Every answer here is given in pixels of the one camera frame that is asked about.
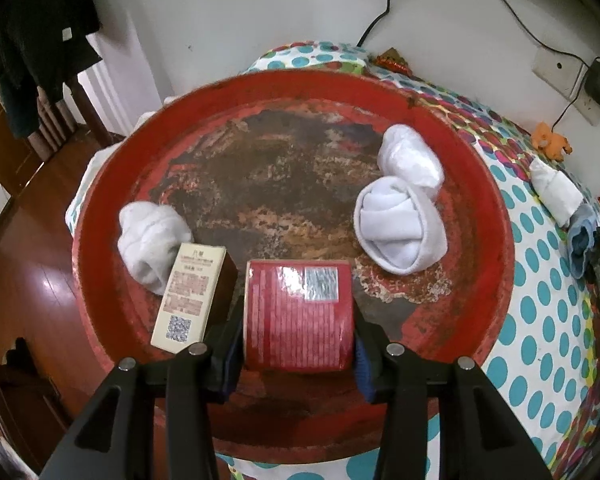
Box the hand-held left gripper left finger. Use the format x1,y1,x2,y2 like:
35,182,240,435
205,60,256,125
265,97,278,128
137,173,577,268
39,305,246,480

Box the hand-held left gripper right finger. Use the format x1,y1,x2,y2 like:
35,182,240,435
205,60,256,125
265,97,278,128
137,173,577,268
350,305,553,480

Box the brown box with cream label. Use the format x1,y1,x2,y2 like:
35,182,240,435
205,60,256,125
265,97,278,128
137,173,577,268
150,243,238,353

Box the dark red box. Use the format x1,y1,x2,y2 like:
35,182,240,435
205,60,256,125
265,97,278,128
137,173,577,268
243,260,355,373

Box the fuzzy white sock roll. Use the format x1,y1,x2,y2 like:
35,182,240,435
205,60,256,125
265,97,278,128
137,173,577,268
117,201,196,296

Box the smooth white sock roll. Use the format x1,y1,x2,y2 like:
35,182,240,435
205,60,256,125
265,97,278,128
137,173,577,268
353,176,448,276

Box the round red tray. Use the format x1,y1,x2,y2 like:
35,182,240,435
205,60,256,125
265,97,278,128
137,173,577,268
71,71,516,461

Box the white bundle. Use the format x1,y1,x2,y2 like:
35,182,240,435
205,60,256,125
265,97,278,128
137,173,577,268
377,124,445,201

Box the blue sock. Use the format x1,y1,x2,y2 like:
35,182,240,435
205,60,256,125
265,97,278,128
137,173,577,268
566,203,600,279

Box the long white sock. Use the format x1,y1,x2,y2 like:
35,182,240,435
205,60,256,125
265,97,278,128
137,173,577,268
529,156,583,228

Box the orange rubber toy animal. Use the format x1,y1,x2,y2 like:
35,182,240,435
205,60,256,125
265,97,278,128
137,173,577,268
531,121,574,163

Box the dark wooden furniture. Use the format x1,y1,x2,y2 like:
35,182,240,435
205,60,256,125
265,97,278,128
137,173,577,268
0,337,86,461

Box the wooden chair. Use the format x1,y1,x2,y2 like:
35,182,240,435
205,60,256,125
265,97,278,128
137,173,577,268
35,67,126,161

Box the wooden door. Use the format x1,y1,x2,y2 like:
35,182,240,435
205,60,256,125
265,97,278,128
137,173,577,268
0,80,36,196

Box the red candy wrapper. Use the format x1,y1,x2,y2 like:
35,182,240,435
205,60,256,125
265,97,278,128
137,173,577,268
375,47,412,72

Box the dark hanging jacket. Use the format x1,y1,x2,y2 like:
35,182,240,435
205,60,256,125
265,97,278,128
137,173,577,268
0,0,103,138

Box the black power adapter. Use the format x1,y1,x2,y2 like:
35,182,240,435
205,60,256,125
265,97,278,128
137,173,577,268
582,57,600,111

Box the black cable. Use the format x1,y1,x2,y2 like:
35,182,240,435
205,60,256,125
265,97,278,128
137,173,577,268
356,0,405,48
550,90,588,128
477,0,593,68

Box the white wall socket plate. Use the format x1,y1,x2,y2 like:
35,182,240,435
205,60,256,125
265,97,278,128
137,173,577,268
572,72,600,126
532,47,588,101

